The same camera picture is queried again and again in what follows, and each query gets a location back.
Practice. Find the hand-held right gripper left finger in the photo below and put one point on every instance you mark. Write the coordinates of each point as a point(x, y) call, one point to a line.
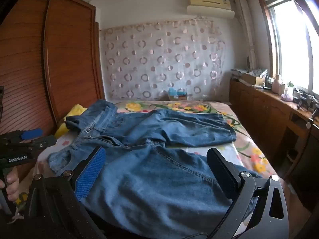
point(89, 174)

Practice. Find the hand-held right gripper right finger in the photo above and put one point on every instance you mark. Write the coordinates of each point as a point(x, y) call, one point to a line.
point(223, 174)

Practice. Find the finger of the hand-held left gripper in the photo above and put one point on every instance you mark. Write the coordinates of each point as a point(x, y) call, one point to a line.
point(32, 133)
point(43, 143)

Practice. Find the blue denim pants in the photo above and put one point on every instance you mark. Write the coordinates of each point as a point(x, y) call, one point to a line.
point(149, 179)

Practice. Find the person's left hand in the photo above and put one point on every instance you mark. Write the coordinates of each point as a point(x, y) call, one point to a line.
point(12, 180)

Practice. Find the yellow plush toy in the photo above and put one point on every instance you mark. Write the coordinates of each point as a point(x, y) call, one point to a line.
point(77, 110)

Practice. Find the floral fleece blanket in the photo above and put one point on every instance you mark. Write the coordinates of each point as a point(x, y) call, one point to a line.
point(239, 127)

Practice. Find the long wooden cabinet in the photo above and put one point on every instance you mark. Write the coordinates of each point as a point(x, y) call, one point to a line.
point(259, 119)

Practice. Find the dark trash bin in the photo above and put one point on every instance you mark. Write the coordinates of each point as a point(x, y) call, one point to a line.
point(292, 157)

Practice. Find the wooden slatted wardrobe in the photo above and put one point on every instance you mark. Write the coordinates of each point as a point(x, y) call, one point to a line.
point(69, 54)

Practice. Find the open cardboard box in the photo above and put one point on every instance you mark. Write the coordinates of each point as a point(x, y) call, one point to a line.
point(253, 79)

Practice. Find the pink plastic bag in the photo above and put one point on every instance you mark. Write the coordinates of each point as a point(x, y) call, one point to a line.
point(286, 96)

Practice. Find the stack of papers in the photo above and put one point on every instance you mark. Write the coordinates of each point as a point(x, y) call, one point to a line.
point(236, 72)

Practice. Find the small white bottle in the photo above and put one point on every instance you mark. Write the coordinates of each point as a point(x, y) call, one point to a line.
point(282, 89)

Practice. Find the white jug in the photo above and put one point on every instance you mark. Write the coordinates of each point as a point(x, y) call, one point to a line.
point(276, 84)

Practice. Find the black gadget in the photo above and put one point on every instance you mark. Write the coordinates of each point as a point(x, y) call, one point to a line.
point(301, 100)
point(315, 107)

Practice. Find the green-capped bottle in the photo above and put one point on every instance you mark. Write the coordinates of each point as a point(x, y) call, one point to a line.
point(290, 89)

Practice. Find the sheer circle-patterned curtain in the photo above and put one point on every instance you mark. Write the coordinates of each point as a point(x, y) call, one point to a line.
point(162, 59)

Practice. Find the patterned window curtain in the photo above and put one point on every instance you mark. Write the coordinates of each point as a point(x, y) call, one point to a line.
point(246, 29)

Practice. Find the window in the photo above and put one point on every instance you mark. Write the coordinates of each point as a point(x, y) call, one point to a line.
point(291, 42)

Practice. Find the round wall hanging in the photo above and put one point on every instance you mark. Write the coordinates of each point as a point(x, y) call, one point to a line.
point(248, 62)

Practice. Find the cream wall air conditioner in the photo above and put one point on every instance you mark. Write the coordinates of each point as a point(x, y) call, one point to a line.
point(209, 6)

